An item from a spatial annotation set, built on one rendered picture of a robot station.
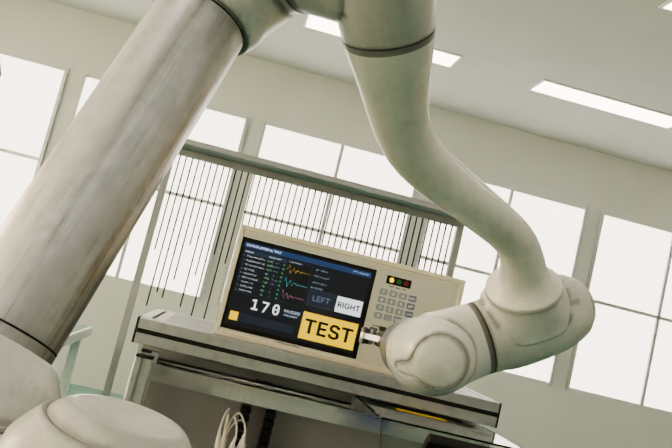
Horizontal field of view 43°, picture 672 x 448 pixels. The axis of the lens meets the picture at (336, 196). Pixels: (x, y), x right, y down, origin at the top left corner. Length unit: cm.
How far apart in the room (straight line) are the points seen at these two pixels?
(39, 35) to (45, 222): 758
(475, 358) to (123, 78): 58
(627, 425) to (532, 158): 272
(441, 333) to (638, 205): 779
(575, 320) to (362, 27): 53
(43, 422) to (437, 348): 61
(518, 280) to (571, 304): 9
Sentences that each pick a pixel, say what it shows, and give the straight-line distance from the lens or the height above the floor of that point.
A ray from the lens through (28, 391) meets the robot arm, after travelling 72.
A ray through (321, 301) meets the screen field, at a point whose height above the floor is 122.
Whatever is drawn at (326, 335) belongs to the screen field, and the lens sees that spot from 157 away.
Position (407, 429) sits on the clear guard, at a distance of 137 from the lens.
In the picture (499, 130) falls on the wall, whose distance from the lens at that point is 838.
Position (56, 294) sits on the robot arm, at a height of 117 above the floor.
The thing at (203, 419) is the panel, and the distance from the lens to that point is 170.
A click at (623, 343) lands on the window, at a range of 873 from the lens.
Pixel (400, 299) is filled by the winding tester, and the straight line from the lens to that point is 159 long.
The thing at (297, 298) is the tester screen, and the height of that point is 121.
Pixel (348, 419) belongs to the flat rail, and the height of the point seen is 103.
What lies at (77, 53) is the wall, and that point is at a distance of 821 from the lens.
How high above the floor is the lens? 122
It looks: 7 degrees up
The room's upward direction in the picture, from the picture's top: 14 degrees clockwise
